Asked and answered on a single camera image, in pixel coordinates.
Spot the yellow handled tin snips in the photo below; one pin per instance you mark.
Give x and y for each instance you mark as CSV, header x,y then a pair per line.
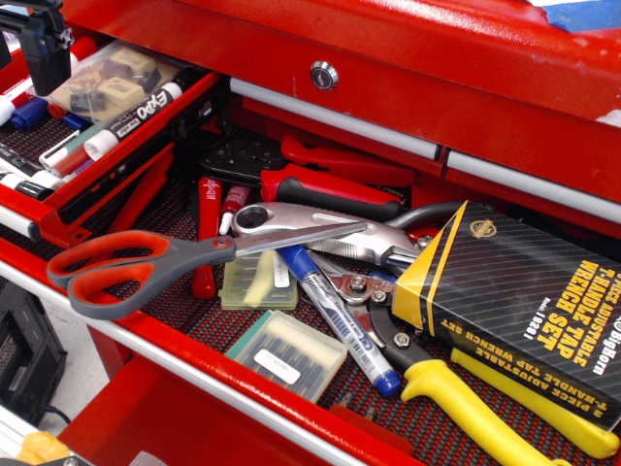
x,y
369,299

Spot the green plastic bit case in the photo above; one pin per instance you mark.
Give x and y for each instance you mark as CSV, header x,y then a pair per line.
x,y
259,281

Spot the black electronic device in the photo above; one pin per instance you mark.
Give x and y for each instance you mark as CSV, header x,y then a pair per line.
x,y
32,358

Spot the open upper red drawer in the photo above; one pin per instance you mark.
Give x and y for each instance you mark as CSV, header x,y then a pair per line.
x,y
58,218

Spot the clear plastic bit case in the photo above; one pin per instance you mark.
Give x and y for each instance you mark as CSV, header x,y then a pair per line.
x,y
290,353

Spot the red grey handled scissors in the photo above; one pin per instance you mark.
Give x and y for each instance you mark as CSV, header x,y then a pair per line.
x,y
113,276

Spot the blue capped marker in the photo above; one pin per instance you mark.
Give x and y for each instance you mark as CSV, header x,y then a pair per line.
x,y
27,116

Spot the clear bag of small parts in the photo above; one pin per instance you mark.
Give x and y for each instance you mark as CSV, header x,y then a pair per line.
x,y
111,81

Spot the red handled screwdriver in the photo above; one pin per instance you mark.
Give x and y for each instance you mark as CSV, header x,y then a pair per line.
x,y
209,204

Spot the black white marker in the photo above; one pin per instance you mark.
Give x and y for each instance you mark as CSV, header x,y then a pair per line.
x,y
24,186

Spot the small red threadlocker bottle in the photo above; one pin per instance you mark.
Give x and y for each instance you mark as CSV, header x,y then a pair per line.
x,y
236,198

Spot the red black handled crimper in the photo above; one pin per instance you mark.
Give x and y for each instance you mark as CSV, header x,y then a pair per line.
x,y
289,171

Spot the red dry-erase marker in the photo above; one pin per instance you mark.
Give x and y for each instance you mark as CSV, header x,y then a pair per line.
x,y
64,162

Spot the red metal tool chest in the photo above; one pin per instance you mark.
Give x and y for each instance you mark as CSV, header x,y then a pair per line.
x,y
492,79

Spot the black yellow tap wrench box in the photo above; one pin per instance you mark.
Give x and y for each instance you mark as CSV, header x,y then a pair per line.
x,y
535,308

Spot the silver cylinder lock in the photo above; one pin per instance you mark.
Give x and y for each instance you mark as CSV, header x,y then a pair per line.
x,y
323,75

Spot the black Expo dry-erase marker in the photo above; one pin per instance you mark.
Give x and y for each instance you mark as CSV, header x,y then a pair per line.
x,y
124,125

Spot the blue white marker pen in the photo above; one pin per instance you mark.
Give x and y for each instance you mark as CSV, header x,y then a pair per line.
x,y
331,306

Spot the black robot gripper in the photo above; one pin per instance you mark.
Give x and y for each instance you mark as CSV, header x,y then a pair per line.
x,y
44,39

